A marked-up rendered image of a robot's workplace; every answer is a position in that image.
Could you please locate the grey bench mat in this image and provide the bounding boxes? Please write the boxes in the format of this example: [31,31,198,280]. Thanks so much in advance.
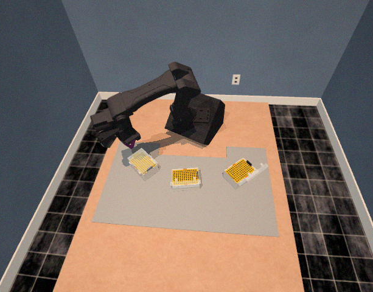
[91,141,279,237]

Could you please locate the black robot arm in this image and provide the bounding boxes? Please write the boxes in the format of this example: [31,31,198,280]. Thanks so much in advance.
[90,62,211,148]

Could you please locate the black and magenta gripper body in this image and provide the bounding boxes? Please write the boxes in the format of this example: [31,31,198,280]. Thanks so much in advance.
[115,121,141,145]

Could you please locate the yellow pipette tip rack insert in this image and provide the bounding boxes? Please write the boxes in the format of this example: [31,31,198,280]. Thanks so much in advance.
[172,169,198,182]
[225,159,254,183]

